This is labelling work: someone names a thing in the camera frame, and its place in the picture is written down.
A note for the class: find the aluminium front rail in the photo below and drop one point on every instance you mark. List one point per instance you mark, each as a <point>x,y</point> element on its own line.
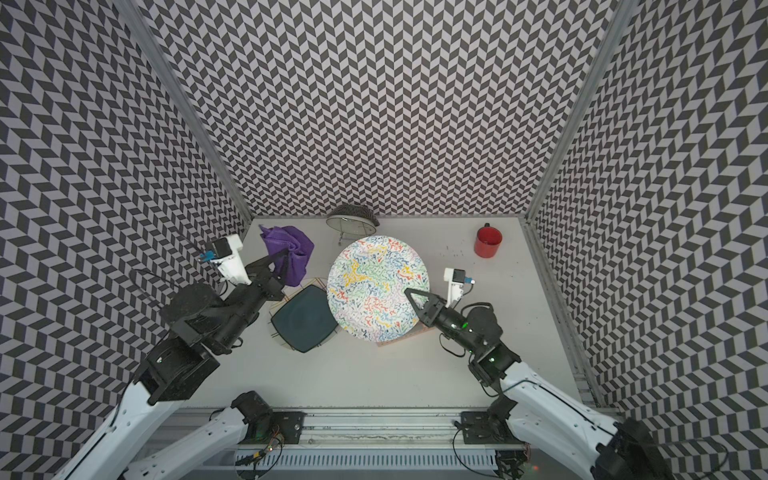
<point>427,428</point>

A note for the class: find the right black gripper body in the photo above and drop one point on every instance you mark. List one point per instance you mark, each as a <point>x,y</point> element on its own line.
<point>435,309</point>

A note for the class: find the pink plastic basket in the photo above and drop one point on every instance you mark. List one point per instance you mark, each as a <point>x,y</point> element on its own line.
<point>416,330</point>

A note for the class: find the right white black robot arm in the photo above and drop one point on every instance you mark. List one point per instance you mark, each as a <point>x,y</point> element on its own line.
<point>531,409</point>

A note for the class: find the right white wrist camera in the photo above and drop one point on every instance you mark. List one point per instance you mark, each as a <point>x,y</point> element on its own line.
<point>459,284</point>

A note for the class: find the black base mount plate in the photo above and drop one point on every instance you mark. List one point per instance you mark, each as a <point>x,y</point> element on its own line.
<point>480,427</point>
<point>284,425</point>

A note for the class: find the round mirror on wire stand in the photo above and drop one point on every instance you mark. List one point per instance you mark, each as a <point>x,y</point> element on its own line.
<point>352,221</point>

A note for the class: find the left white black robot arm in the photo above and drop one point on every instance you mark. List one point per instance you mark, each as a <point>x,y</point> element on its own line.
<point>166,378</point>

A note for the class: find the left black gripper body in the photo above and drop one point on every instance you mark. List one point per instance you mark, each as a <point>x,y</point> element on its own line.
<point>261,274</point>

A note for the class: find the dark teal square plate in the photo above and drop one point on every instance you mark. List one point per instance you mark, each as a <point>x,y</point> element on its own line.
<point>303,318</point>

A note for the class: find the white plaid round plate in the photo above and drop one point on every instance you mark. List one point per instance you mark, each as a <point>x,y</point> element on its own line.
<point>282,300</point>

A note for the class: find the purple cloth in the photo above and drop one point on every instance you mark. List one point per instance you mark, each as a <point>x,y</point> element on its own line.
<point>299,249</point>

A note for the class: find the colourful speckled round plate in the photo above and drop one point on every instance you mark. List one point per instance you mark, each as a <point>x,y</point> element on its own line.
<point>366,288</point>

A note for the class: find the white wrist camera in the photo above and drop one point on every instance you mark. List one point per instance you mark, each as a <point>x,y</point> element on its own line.
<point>459,284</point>
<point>224,254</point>

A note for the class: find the red mug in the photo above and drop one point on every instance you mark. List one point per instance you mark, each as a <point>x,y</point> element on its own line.
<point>487,241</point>

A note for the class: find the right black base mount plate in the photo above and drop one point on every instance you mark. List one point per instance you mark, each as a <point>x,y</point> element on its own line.
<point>480,427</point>

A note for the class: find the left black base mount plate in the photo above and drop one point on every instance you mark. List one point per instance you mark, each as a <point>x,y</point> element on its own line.
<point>284,425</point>

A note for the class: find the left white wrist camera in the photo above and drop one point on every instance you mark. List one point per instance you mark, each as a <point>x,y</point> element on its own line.
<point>224,254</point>

